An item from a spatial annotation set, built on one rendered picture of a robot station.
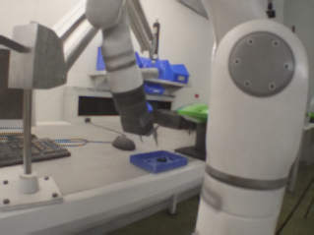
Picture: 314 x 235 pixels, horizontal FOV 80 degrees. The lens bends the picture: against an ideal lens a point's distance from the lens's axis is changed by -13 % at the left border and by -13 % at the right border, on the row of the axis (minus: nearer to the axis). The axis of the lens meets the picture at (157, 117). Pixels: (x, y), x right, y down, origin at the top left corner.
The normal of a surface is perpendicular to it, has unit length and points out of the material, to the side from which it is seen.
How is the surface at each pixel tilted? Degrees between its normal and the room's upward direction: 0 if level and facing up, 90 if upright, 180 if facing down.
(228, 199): 90
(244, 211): 90
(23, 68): 90
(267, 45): 87
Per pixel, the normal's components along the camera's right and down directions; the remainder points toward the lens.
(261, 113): -0.32, 0.11
